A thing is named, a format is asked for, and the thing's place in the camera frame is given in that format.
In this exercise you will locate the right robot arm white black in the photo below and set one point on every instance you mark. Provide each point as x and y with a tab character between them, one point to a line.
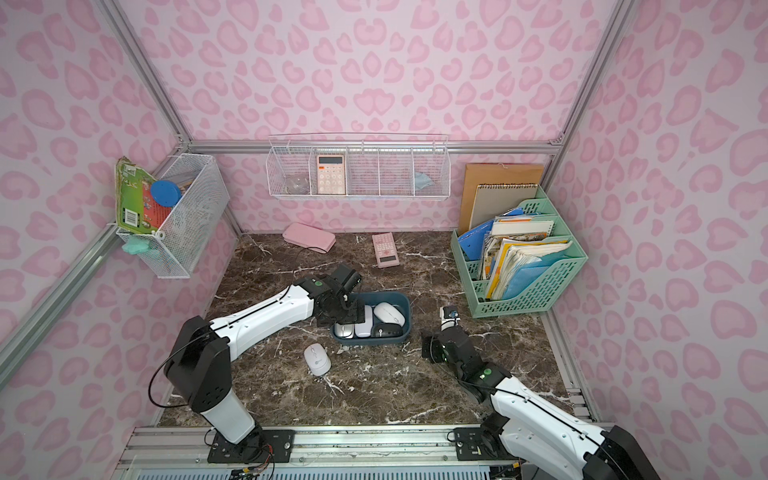
525	425

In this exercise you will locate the white mesh side basket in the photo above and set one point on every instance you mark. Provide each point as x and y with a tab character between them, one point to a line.
182	232

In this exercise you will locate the white slim mouse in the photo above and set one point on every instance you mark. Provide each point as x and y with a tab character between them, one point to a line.
365	321

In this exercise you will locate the blue round disc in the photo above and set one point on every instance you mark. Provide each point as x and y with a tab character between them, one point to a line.
165	193

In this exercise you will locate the brown clipboard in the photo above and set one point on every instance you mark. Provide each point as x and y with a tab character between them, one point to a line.
492	173

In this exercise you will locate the spiral sketch pad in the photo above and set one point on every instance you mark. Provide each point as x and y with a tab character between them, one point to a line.
493	200

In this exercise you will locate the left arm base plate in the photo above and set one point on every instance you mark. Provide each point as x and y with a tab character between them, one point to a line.
259	446

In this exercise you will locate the clear item in basket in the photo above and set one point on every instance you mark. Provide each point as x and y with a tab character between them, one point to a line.
296	185

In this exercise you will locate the white wire wall basket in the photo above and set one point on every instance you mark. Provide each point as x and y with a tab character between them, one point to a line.
377	166

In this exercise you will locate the light blue item in basket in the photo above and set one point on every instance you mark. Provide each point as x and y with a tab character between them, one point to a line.
422	181

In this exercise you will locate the green packaged card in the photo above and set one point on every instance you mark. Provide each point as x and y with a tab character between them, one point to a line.
132	184

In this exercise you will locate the blue folder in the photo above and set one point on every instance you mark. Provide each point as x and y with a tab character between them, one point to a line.
472	241

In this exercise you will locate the pink calculator in basket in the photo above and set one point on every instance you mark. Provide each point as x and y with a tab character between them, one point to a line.
331	174

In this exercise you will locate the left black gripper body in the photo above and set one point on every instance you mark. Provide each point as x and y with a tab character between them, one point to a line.
347	303

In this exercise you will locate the silver grey mouse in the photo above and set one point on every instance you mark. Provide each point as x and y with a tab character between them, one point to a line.
344	331

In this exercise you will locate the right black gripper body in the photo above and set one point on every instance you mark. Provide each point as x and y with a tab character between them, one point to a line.
435	347

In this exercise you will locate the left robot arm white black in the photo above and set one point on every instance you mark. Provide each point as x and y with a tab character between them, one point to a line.
199	365

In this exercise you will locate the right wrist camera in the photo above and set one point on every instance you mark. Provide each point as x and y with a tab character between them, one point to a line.
449	317

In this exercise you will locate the green file organizer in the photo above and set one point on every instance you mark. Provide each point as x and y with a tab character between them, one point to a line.
534	294

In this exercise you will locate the aluminium front rail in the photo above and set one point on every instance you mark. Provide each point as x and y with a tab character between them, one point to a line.
319	452

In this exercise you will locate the stack of books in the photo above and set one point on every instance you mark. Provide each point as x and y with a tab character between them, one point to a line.
516	247

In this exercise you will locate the dark teal storage box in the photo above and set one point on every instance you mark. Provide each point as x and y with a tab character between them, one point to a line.
396	298

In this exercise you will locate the mint green cloth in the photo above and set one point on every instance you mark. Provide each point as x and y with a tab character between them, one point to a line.
136	246

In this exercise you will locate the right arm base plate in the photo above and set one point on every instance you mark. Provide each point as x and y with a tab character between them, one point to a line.
476	444

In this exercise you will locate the pink calculator on table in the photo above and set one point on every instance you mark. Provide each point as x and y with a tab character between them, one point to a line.
385	250

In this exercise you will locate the black mouse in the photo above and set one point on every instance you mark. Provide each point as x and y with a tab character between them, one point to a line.
387	330

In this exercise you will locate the pink pencil case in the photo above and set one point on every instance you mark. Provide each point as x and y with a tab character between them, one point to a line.
309	237

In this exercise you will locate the white round mouse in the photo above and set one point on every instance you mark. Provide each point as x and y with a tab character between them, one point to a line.
317	360

